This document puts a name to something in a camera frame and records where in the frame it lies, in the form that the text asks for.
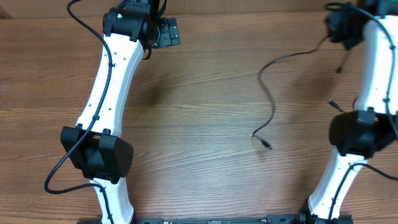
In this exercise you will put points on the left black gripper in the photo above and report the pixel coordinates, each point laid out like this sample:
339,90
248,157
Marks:
170,35

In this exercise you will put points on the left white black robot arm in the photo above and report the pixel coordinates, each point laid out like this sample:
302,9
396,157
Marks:
131,30

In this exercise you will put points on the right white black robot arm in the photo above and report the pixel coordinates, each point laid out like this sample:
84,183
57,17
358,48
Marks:
372,124

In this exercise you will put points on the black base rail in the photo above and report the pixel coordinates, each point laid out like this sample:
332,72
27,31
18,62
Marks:
270,219

